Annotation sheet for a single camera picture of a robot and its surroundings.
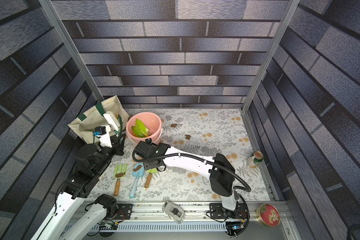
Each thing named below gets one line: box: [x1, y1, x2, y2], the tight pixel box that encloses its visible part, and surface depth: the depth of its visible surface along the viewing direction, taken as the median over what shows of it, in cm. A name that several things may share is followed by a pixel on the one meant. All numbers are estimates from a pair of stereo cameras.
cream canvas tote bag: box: [67, 94, 130, 144], surface depth 90 cm
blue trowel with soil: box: [129, 163, 145, 198], surface depth 89 cm
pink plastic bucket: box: [126, 112, 163, 143], surface depth 93 cm
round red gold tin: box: [256, 203, 281, 227], surface depth 71 cm
